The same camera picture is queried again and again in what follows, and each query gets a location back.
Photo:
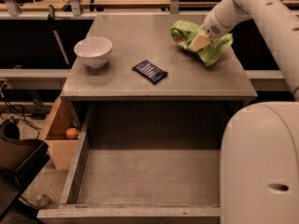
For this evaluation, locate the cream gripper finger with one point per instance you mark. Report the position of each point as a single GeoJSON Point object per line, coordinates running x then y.
{"type": "Point", "coordinates": [200, 41]}

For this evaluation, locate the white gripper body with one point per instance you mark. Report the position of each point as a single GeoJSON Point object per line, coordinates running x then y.
{"type": "Point", "coordinates": [212, 28]}

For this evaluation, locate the green rice chip bag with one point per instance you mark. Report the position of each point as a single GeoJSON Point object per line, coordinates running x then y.
{"type": "Point", "coordinates": [183, 32]}

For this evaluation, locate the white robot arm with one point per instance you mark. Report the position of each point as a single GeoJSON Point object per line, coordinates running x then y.
{"type": "Point", "coordinates": [259, 178]}

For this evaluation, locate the grey cabinet with top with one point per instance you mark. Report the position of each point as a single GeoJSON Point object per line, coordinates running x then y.
{"type": "Point", "coordinates": [137, 38]}

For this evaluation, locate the open grey top drawer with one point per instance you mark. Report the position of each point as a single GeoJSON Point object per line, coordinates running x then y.
{"type": "Point", "coordinates": [144, 163]}

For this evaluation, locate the dark blue snack packet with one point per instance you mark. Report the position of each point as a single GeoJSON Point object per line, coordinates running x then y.
{"type": "Point", "coordinates": [150, 71]}

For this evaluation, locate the white ceramic bowl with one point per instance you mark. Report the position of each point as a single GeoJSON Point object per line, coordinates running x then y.
{"type": "Point", "coordinates": [94, 51]}

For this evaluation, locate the orange ball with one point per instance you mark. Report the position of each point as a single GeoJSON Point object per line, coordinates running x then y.
{"type": "Point", "coordinates": [71, 133]}

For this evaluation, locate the wooden box on floor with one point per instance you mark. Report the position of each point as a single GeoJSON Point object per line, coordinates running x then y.
{"type": "Point", "coordinates": [58, 121]}

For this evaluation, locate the black bin on floor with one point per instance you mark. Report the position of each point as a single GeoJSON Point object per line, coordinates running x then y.
{"type": "Point", "coordinates": [20, 163]}

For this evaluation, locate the small grey floor object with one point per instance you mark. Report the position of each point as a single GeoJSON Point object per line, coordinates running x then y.
{"type": "Point", "coordinates": [43, 201]}

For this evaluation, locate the metal railing frame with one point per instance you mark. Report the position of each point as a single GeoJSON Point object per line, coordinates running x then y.
{"type": "Point", "coordinates": [124, 3]}

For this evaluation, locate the green handled tool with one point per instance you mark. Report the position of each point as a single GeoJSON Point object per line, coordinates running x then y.
{"type": "Point", "coordinates": [57, 34]}

